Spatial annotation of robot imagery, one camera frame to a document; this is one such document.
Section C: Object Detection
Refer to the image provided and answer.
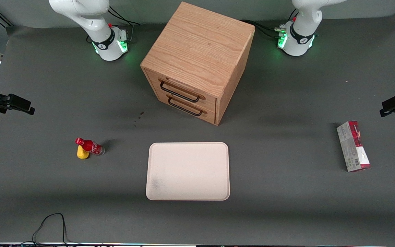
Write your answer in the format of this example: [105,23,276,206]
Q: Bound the black base cables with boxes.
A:
[240,19,287,40]
[108,5,141,42]

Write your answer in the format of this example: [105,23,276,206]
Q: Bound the wooden drawer cabinet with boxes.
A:
[140,1,255,126]

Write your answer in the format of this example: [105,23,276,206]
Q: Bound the black right base cables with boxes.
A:
[108,5,141,42]

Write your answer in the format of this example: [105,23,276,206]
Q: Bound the aluminium frame rail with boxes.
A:
[0,7,13,28]

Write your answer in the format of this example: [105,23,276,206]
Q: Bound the beige plastic tray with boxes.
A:
[145,142,230,201]

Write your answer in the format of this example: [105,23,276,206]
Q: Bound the dark grey table mat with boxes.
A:
[0,14,395,245]

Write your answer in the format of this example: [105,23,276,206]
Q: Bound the wooden drawer front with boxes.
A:
[158,93,217,125]
[145,70,217,111]

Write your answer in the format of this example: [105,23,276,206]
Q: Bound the red and grey carton box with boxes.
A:
[336,121,371,172]

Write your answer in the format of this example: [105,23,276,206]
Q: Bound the thin black loose cable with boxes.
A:
[19,213,81,246]

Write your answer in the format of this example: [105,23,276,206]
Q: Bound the black metal drawer handle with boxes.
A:
[168,97,203,117]
[159,81,201,103]

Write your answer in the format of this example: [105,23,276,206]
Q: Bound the red coke bottle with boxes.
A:
[75,138,105,156]

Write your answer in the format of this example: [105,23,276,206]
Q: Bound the black left base cables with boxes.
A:
[240,19,287,40]

